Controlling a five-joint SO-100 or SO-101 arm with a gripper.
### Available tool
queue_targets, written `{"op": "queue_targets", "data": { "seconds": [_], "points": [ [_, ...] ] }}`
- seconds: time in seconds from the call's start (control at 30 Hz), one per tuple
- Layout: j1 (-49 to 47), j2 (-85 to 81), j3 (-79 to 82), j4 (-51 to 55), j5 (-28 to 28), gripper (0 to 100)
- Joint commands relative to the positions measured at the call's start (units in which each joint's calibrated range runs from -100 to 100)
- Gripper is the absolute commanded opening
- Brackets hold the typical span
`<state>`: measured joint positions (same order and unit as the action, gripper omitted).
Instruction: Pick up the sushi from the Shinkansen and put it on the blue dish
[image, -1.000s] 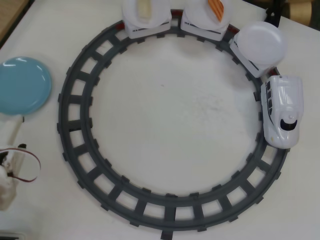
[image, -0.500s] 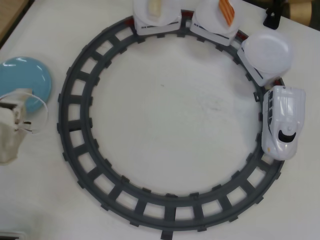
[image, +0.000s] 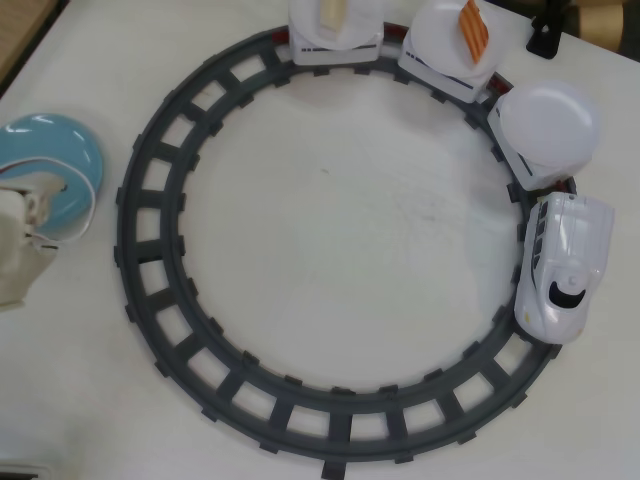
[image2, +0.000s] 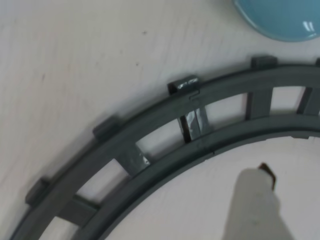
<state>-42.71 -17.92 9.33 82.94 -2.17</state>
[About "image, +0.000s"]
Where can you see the brown cardboard box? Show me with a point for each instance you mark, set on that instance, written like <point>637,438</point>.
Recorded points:
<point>605,20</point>

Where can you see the black clamp bracket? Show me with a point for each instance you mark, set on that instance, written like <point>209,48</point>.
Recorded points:
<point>545,42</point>

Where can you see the white toy train car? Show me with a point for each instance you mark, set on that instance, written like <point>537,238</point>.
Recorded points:
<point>520,170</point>
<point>435,75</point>
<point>330,55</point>

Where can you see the orange striped salmon sushi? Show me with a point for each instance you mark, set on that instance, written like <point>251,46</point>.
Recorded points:
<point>475,30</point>

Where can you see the white Shinkansen toy locomotive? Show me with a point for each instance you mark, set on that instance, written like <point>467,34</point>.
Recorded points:
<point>565,240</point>

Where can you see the grey circular toy train track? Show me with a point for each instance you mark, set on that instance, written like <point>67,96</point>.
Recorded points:
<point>126,225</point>

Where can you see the pale white squid sushi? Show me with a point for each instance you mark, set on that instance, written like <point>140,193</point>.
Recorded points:
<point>332,15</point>

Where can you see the blue round dish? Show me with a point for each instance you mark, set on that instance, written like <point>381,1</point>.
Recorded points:
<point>50,140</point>

